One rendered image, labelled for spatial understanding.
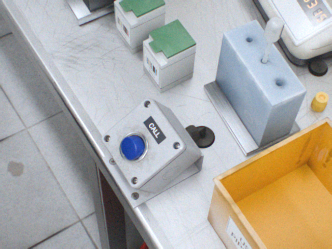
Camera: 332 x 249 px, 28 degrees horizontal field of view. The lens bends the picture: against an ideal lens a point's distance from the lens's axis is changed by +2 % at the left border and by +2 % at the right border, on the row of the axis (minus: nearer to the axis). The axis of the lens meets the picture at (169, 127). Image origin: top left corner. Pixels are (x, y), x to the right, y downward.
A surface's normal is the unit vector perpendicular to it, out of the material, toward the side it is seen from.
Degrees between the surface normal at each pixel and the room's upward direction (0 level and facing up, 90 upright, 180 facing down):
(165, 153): 30
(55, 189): 0
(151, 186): 90
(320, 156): 90
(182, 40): 0
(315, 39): 25
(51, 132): 0
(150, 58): 90
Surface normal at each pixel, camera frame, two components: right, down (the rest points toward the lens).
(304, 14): -0.36, -0.30
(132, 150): -0.72, 0.15
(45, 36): 0.04, -0.49
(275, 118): 0.45, 0.78
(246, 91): -0.89, 0.38
